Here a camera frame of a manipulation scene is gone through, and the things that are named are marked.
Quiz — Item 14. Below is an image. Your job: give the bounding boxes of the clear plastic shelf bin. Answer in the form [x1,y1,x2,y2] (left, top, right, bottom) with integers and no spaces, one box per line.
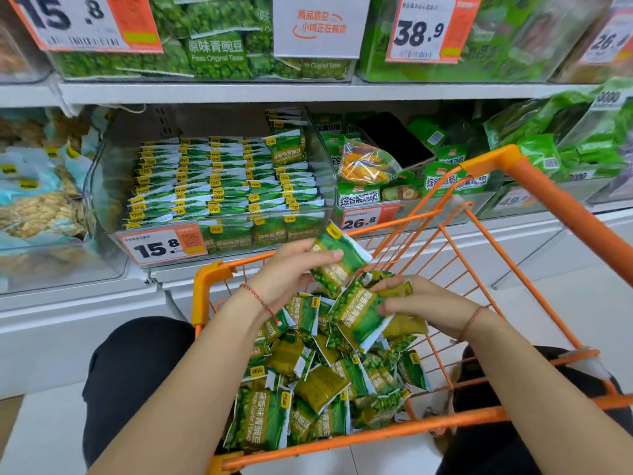
[0,108,130,296]
[83,105,339,269]
[304,106,497,233]

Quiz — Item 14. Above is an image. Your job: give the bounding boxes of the white shelf board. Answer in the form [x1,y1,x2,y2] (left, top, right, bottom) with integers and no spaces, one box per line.
[0,75,609,108]

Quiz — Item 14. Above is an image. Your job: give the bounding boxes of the person's left hand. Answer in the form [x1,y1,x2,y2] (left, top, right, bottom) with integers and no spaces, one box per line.
[241,238,345,322]

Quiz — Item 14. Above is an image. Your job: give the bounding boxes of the person's left leg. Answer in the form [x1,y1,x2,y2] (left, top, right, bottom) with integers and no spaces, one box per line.
[81,316,240,469]

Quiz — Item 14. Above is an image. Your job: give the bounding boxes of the pile of green snack packets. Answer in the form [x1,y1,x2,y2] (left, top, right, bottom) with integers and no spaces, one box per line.
[223,269,434,452]

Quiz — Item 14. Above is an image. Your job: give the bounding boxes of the clear bin of brown snacks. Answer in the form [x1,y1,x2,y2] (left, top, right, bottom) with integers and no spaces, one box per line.
[553,0,633,85]

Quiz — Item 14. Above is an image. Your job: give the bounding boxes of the orange yellow snack bag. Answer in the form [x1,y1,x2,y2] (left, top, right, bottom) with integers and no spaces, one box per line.
[338,139,402,186]

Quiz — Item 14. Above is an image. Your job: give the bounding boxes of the person's left forearm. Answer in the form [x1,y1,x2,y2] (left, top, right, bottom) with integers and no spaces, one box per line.
[88,288,278,475]

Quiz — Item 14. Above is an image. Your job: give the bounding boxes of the person's right hand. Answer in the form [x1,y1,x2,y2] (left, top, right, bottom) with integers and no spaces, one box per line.
[370,275,483,342]

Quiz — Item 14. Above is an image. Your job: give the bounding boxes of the black box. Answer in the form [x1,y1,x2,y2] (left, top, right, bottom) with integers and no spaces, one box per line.
[357,112,437,170]

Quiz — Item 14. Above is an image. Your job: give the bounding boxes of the faded price tag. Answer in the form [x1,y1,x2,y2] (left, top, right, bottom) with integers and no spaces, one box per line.
[494,185,534,213]

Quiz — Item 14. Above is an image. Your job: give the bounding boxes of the person's leg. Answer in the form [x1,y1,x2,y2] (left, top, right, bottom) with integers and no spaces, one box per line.
[81,316,240,469]
[435,345,633,475]

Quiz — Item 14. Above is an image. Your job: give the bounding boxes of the red string bracelet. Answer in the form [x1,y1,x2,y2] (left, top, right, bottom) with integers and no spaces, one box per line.
[457,305,490,342]
[240,284,281,326]

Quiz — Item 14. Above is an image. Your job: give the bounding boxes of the person's right forearm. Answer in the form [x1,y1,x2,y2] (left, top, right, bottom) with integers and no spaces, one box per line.
[460,307,633,475]

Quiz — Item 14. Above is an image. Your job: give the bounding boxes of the heap of shiny green bags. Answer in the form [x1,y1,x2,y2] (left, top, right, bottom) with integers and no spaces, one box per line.
[482,78,633,183]

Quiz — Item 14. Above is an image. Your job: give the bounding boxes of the stack of green pea bags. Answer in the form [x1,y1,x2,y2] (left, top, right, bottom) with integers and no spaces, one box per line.
[49,0,357,82]

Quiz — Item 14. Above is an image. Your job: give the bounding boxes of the orange wire shopping cart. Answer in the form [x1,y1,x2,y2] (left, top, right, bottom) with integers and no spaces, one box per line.
[190,144,633,475]

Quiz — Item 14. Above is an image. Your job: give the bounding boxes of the pile of pale blue snack bags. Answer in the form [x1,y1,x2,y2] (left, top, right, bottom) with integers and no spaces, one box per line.
[0,108,112,282]

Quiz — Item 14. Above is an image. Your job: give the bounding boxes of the rows of shelved green packets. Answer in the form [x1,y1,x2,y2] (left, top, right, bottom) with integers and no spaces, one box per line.
[124,109,327,250]

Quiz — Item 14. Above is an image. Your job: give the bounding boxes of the stack of large green bags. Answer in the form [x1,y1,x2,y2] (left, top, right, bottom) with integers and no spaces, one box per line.
[358,0,616,84]

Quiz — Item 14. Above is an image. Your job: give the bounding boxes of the white sign card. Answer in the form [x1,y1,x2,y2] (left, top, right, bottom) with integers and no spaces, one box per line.
[272,0,372,60]

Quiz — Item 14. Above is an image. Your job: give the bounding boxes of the small orange white price tag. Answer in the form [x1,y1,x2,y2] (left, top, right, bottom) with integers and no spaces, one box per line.
[338,203,401,232]
[116,223,209,267]

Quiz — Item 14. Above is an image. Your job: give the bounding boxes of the person's right leg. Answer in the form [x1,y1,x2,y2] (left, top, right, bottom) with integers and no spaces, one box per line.
[435,345,633,475]

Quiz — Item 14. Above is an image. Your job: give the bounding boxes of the white base cabinet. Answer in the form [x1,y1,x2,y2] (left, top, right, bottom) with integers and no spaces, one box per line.
[0,200,633,398]

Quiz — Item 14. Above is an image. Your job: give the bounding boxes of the large orange white price tag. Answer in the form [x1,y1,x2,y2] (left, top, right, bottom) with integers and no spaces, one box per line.
[5,0,164,54]
[385,0,483,65]

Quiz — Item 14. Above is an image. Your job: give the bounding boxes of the green pea snack packet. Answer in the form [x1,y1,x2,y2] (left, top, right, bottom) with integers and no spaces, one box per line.
[309,221,373,298]
[328,279,394,353]

